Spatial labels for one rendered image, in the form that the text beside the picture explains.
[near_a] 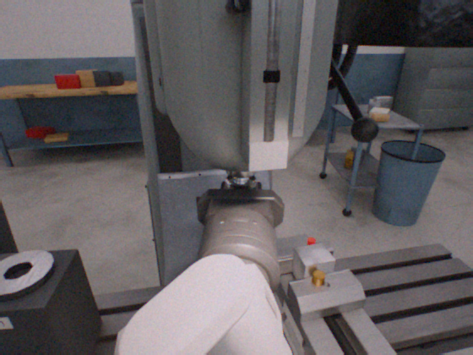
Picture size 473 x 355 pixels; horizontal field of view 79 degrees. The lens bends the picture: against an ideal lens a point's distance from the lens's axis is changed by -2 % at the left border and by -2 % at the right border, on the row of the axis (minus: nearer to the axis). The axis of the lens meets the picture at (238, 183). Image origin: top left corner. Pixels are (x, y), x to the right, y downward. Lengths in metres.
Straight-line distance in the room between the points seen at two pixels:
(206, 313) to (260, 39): 0.22
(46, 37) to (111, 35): 0.81
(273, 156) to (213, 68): 0.10
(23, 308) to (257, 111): 0.39
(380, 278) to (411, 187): 1.92
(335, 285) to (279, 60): 0.41
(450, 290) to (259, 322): 0.63
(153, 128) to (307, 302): 0.54
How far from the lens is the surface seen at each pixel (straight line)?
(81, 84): 4.27
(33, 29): 4.91
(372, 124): 0.36
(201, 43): 0.30
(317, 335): 0.54
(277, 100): 0.28
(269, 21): 0.27
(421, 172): 2.61
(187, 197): 0.83
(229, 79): 0.30
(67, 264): 0.53
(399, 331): 0.69
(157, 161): 0.82
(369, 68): 5.57
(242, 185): 0.42
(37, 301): 0.49
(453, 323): 0.76
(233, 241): 0.29
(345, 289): 0.57
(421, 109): 5.52
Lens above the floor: 1.46
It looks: 27 degrees down
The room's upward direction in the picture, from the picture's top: straight up
